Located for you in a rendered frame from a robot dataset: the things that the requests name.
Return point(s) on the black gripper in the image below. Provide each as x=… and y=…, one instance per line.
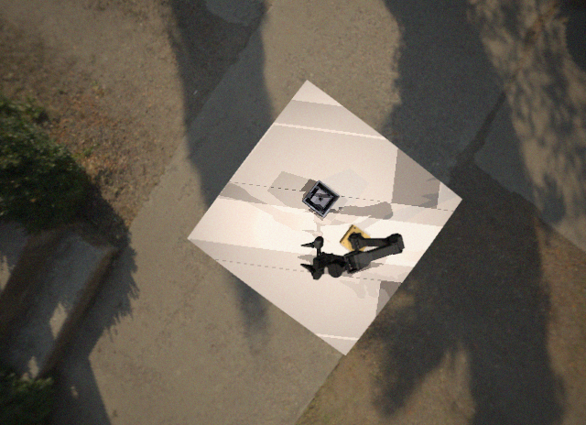
x=318, y=243

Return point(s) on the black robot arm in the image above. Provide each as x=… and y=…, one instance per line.
x=391, y=245

